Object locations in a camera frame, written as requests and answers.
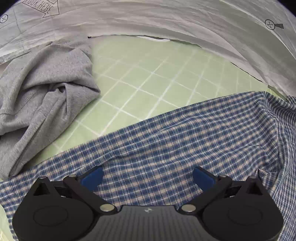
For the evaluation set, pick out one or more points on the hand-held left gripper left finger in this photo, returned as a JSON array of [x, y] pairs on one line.
[[92, 179]]

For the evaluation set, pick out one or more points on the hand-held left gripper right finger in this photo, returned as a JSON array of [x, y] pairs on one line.
[[203, 179]]

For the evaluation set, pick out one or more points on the blue plaid shirt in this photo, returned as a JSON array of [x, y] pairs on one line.
[[185, 139]]

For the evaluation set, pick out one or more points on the grey knit garment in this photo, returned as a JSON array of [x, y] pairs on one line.
[[41, 92]]

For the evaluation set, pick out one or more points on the green grid mat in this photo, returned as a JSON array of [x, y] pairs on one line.
[[148, 88]]

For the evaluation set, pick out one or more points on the grey printed bed sheet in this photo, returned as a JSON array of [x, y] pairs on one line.
[[185, 20]]

